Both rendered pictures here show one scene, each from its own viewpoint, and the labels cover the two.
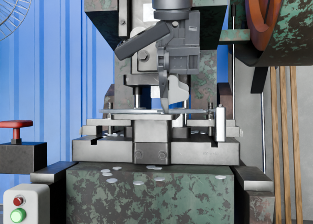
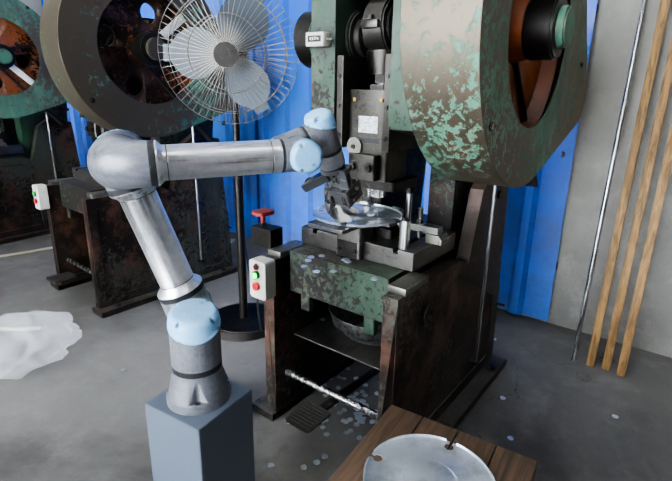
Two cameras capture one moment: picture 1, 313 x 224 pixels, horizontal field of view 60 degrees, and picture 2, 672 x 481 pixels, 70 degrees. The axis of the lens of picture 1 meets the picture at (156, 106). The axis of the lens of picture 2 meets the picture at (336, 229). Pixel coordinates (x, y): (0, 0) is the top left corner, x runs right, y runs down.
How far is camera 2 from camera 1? 100 cm
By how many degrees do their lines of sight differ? 34
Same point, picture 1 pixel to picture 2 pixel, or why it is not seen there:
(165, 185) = (346, 275)
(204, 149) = (387, 253)
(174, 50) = (332, 193)
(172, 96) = (341, 217)
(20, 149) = (263, 232)
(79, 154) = (306, 238)
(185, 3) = (331, 167)
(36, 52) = not seen: hidden behind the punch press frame
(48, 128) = not seen: hidden behind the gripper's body
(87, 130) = not seen: hidden behind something
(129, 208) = (325, 285)
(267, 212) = (392, 309)
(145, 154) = (343, 248)
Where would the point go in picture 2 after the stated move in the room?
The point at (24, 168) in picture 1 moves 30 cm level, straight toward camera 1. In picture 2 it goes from (265, 244) to (243, 277)
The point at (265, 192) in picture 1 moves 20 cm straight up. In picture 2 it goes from (398, 296) to (402, 227)
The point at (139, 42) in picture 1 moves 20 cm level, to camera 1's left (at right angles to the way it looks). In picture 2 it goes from (312, 183) to (256, 176)
